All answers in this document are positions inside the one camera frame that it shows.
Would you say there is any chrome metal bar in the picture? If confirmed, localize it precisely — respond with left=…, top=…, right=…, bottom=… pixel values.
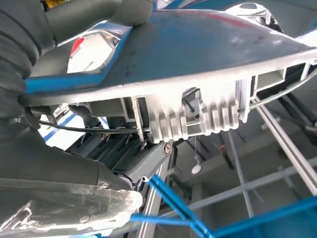
left=255, top=98, right=317, bottom=196

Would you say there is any blue metal shelf rack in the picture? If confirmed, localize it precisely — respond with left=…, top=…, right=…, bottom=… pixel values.
left=130, top=174, right=317, bottom=238

